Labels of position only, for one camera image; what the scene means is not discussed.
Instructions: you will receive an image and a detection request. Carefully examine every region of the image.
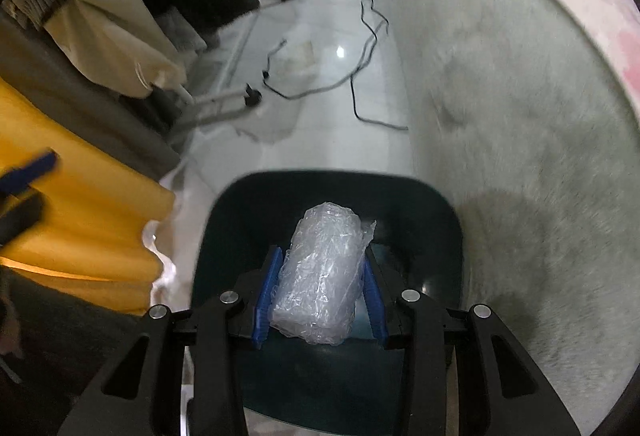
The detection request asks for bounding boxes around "clear plastic wrap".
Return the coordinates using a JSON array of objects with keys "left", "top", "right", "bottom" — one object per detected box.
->
[{"left": 270, "top": 202, "right": 376, "bottom": 346}]

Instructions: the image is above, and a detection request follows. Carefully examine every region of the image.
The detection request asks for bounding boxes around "dark green trash bin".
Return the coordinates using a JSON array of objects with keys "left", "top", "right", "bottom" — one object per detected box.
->
[{"left": 191, "top": 171, "right": 463, "bottom": 435}]

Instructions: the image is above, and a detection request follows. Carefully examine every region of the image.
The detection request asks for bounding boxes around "yellow curtain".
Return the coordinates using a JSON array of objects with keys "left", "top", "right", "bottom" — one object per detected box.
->
[{"left": 1, "top": 83, "right": 175, "bottom": 314}]

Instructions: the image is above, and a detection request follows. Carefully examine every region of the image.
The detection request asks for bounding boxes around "white clothes rack base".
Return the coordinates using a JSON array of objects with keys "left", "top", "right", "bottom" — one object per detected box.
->
[{"left": 167, "top": 84, "right": 262, "bottom": 139}]

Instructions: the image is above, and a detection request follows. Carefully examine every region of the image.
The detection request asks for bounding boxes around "beige hanging coat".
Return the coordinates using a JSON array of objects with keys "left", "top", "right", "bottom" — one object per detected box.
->
[{"left": 2, "top": 0, "right": 186, "bottom": 98}]

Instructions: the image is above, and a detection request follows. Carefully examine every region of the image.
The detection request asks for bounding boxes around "grey fleece bed sheet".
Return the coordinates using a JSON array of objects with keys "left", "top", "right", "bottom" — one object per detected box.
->
[{"left": 390, "top": 0, "right": 639, "bottom": 435}]

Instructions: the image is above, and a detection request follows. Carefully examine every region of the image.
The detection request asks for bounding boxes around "black cable on floor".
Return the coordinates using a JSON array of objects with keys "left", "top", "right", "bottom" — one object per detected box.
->
[{"left": 261, "top": 0, "right": 410, "bottom": 132}]

